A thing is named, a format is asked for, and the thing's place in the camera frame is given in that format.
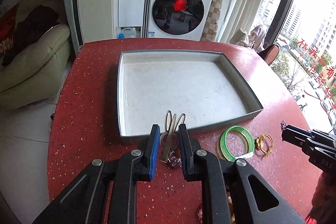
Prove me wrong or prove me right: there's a cream sofa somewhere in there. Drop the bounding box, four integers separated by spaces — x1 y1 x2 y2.
1 0 71 110

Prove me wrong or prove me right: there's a brown chair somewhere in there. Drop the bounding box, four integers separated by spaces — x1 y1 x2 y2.
259 44 280 65

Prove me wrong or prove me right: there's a silver rhinestone hair clip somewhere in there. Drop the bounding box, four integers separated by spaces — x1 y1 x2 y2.
280 121 286 131

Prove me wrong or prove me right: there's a black clothing on sofa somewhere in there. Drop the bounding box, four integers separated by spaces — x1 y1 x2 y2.
2 5 59 67

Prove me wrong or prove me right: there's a green glitter bangle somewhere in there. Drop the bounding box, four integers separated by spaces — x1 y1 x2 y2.
219 126 255 162

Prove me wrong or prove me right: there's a grey jewelry tray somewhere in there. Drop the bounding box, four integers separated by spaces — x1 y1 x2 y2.
117 50 263 142

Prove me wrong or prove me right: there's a yellow cord bracelet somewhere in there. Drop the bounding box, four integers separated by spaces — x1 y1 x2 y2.
254 134 275 157

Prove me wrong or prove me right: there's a detergent bottle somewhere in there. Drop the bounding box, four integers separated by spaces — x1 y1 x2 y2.
117 27 137 39

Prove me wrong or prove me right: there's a pale clothes pile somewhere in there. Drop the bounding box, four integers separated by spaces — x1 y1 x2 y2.
229 25 268 53

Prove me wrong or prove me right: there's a red printed cushion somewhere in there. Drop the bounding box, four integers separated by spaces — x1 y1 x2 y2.
0 3 19 57

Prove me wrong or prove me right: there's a red handled mop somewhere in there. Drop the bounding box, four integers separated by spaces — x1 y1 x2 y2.
141 0 151 38

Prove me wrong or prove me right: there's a gold hair clip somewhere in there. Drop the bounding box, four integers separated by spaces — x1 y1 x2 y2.
160 110 186 163

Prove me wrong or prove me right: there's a brown spiral hair tie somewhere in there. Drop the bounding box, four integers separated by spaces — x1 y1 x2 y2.
159 131 180 151

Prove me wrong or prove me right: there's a checkered cloth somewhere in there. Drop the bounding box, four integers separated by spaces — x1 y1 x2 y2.
201 0 223 42

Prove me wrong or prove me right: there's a dark claw hair clip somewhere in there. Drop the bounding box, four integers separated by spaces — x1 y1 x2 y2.
167 150 182 169

